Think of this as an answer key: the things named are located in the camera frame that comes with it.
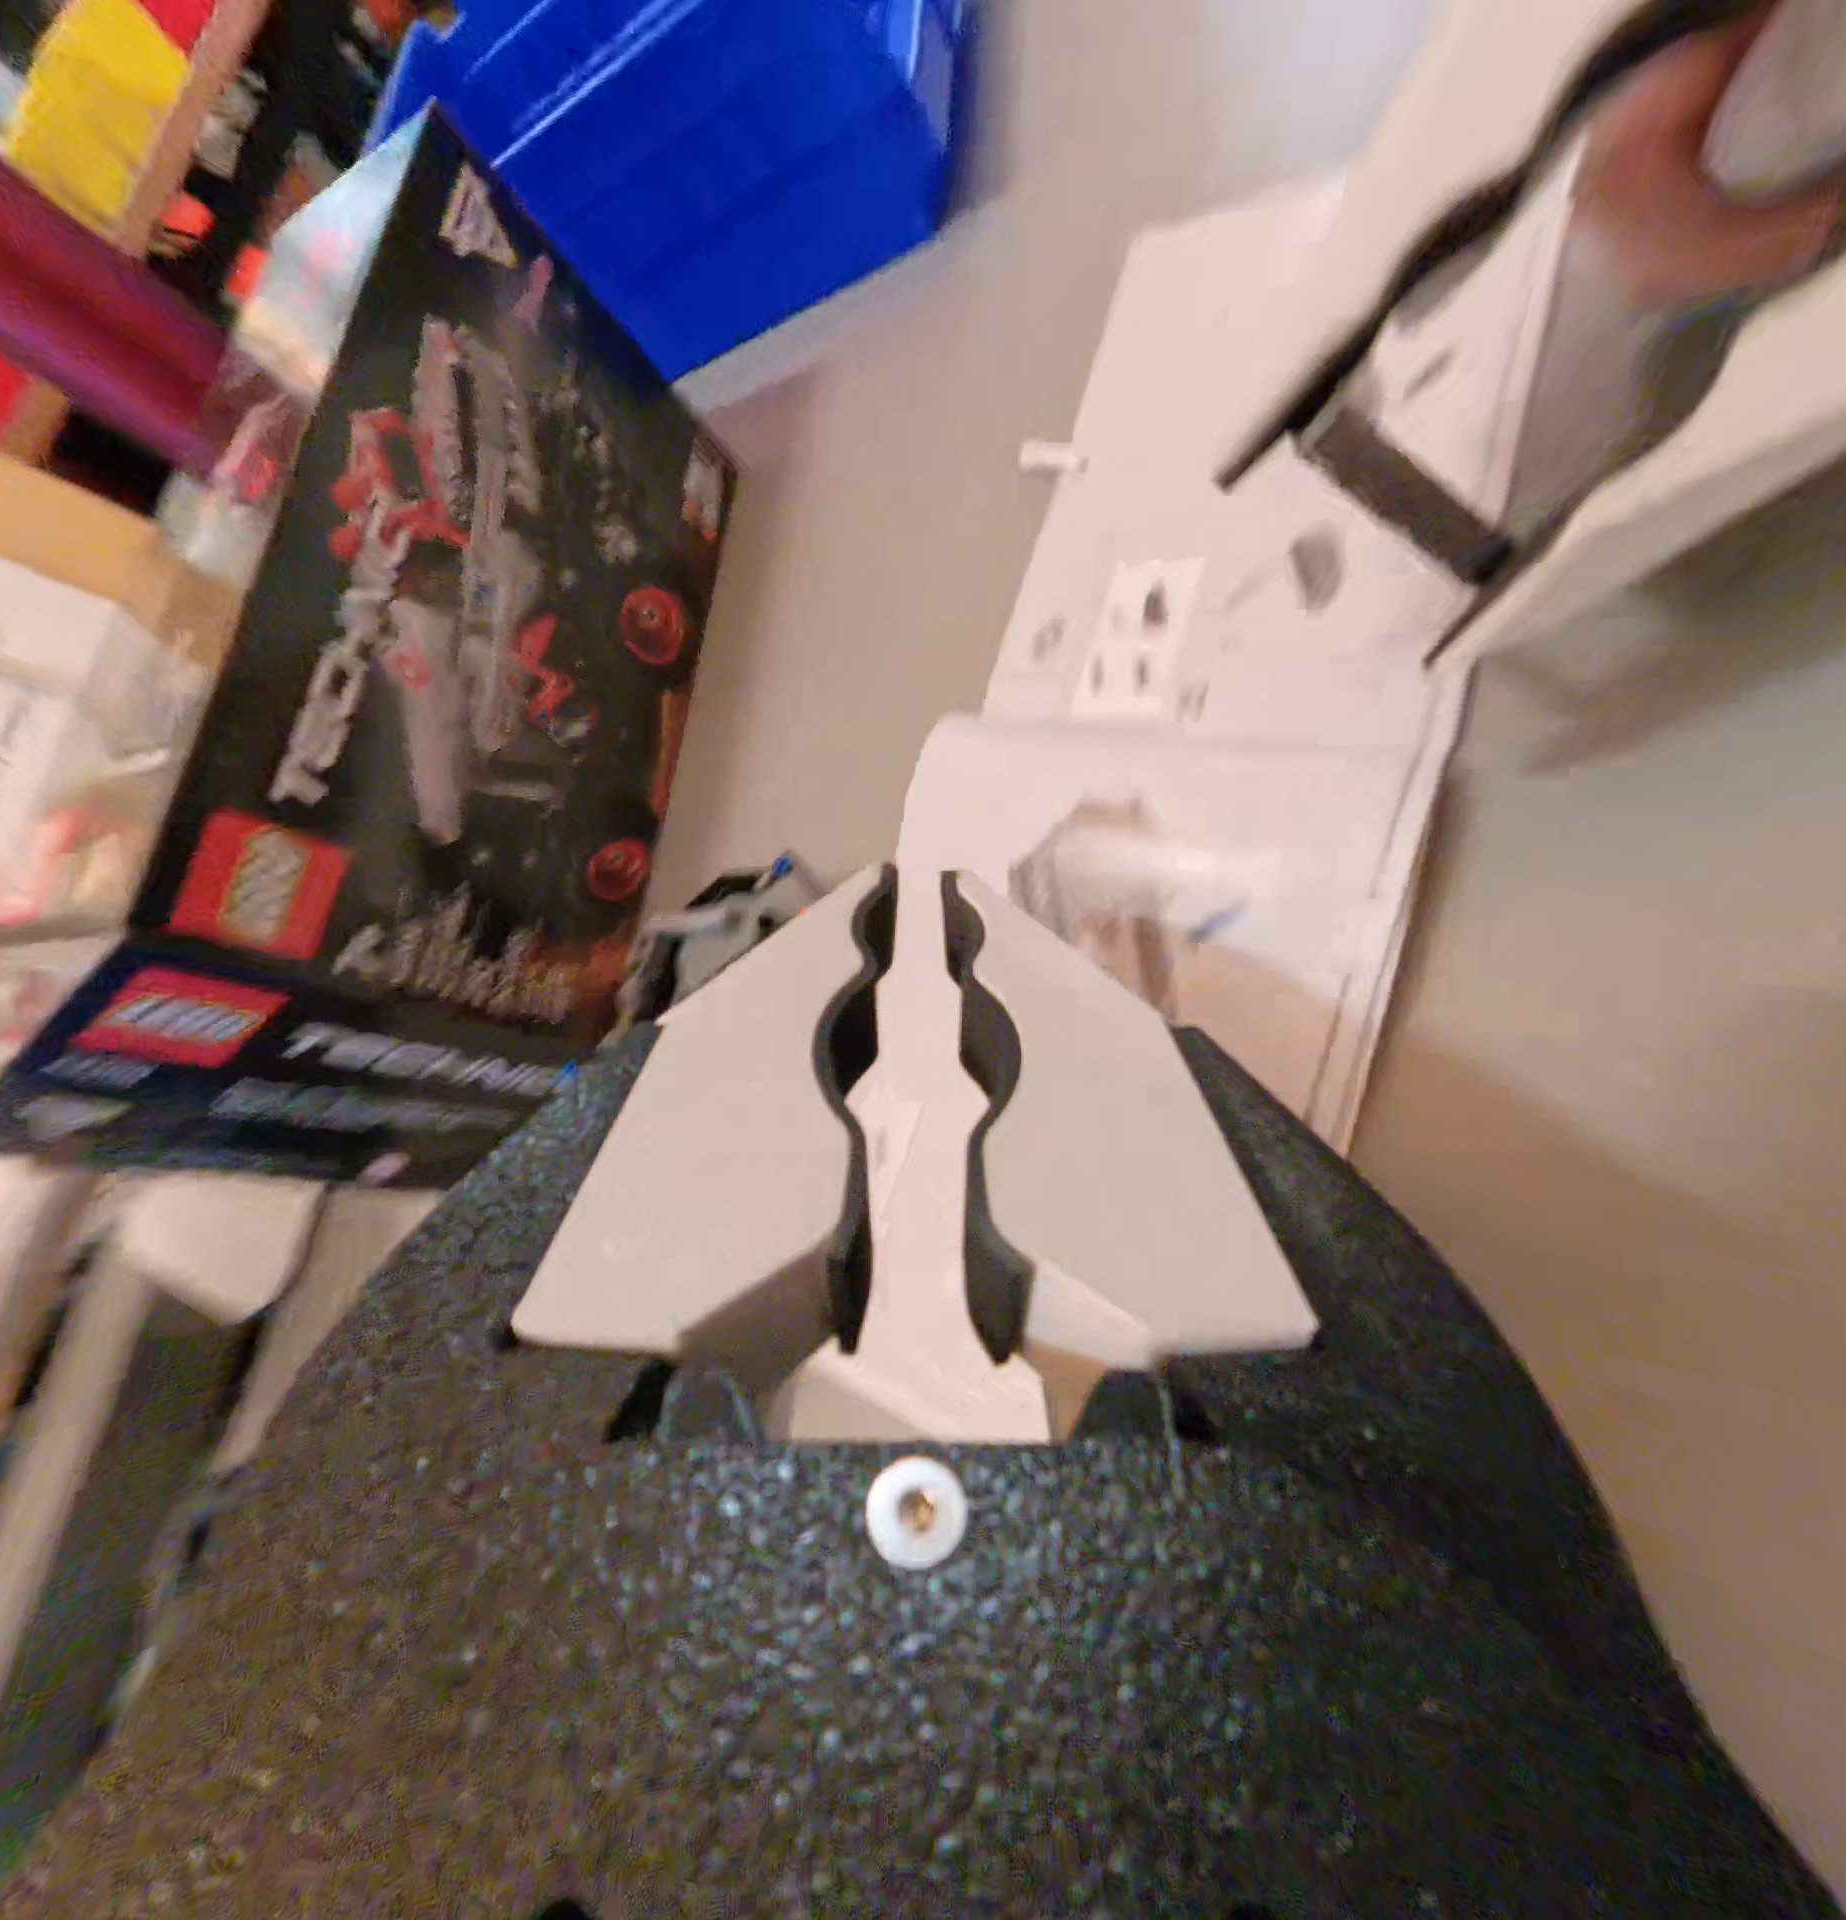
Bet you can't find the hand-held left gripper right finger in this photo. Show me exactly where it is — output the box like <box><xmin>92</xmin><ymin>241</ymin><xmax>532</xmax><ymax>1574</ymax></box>
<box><xmin>940</xmin><ymin>870</ymin><xmax>1322</xmax><ymax>1438</ymax></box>

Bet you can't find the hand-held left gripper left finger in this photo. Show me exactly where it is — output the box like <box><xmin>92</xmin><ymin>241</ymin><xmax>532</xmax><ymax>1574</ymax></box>
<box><xmin>509</xmin><ymin>863</ymin><xmax>897</xmax><ymax>1416</ymax></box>

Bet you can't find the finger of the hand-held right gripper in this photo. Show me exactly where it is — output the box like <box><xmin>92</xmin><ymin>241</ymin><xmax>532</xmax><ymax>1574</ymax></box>
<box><xmin>1419</xmin><ymin>142</ymin><xmax>1846</xmax><ymax>770</ymax></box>
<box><xmin>1211</xmin><ymin>0</ymin><xmax>1766</xmax><ymax>495</ymax></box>

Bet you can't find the black curved toy piece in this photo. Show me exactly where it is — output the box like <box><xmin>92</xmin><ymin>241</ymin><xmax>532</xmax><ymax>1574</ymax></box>
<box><xmin>1294</xmin><ymin>403</ymin><xmax>1518</xmax><ymax>590</ymax></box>

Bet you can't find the grey desk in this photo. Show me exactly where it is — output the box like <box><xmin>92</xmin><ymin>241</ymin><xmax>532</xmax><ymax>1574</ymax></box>
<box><xmin>187</xmin><ymin>0</ymin><xmax>1846</xmax><ymax>1920</ymax></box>

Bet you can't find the person's right hand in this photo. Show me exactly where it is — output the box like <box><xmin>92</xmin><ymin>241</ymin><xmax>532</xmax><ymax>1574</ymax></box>
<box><xmin>1579</xmin><ymin>26</ymin><xmax>1846</xmax><ymax>311</ymax></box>

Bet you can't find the grey toy chassis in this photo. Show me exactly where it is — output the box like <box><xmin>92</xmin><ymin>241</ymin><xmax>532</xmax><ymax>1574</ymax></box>
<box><xmin>614</xmin><ymin>854</ymin><xmax>828</xmax><ymax>1038</ymax></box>

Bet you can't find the toy building instruction booklet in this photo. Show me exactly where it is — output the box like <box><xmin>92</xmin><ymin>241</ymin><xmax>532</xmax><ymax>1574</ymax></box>
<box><xmin>900</xmin><ymin>172</ymin><xmax>1479</xmax><ymax>1158</ymax></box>

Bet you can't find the black toy set box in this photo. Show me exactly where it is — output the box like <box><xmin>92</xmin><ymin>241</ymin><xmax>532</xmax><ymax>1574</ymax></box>
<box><xmin>0</xmin><ymin>103</ymin><xmax>742</xmax><ymax>1194</ymax></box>

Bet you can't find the blue plastic bin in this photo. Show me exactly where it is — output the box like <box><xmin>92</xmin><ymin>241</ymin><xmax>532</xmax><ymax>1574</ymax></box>
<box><xmin>370</xmin><ymin>0</ymin><xmax>977</xmax><ymax>385</ymax></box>

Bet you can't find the printed instruction sheet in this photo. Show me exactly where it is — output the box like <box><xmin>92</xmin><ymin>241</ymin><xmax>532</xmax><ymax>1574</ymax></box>
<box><xmin>0</xmin><ymin>546</ymin><xmax>212</xmax><ymax>962</ymax></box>

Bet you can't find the maroon tumbler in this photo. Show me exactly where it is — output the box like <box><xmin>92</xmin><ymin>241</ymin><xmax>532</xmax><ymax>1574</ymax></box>
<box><xmin>0</xmin><ymin>142</ymin><xmax>236</xmax><ymax>469</ymax></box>

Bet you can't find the yellow plastic bin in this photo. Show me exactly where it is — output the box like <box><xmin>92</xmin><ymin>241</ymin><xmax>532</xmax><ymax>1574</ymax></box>
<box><xmin>8</xmin><ymin>0</ymin><xmax>190</xmax><ymax>229</ymax></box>

